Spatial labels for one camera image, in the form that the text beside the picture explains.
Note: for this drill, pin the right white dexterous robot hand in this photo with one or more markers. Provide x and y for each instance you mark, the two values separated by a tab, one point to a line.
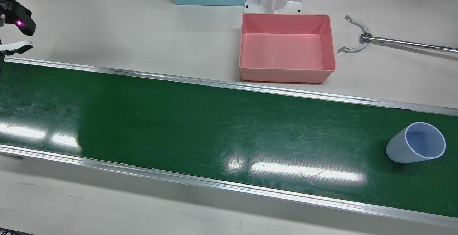
16	47

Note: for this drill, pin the pink plastic box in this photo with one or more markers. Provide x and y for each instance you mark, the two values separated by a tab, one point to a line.
286	52

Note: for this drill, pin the light blue plastic cup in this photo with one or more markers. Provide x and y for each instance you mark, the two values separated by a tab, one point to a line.
404	149

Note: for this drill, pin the metal reacher grabber tool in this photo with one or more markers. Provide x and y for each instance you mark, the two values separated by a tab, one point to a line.
365	38

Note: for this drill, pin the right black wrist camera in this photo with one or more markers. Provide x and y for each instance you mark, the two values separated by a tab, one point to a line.
19	18

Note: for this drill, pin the green conveyor belt aluminium frame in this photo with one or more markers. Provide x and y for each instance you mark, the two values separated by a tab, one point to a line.
214	131

